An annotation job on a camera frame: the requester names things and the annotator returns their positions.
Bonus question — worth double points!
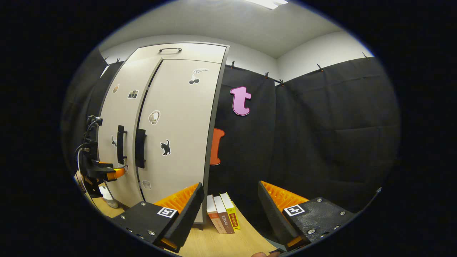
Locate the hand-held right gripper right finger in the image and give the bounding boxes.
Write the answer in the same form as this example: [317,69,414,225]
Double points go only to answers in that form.
[258,180,357,251]

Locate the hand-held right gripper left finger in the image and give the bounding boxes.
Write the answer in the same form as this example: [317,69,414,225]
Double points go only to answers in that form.
[112,182,205,253]

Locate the white cabinet door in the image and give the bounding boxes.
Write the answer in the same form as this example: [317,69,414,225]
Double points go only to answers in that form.
[136,59,224,205]
[98,59,163,208]

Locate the white and grey shoe cabinet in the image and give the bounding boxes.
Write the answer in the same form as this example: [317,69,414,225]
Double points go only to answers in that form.
[97,42,230,225]

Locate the white cabinet drawer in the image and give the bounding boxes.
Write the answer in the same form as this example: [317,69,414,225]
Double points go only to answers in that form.
[137,43,228,65]

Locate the white and orange book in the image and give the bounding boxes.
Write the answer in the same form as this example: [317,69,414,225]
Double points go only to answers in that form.
[206,195,227,234]

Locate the brown book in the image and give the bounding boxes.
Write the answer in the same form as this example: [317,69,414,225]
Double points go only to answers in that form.
[213,195,235,234]

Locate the yellow book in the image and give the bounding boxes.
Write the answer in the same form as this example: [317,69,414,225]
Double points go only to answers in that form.
[220,193,241,231]

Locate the black backdrop cloth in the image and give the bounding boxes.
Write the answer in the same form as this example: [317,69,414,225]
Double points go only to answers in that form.
[61,46,400,232]

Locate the large ceiling light panel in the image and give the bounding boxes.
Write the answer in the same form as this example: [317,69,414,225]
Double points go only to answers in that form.
[246,0,288,9]

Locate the black left door handle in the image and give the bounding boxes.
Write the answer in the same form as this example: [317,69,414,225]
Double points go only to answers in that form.
[117,125,128,165]

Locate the black door handle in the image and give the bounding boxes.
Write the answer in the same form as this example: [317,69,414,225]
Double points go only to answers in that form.
[117,125,128,165]
[135,128,147,169]

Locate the black right door handle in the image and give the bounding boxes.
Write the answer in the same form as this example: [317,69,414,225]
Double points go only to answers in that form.
[135,128,147,169]

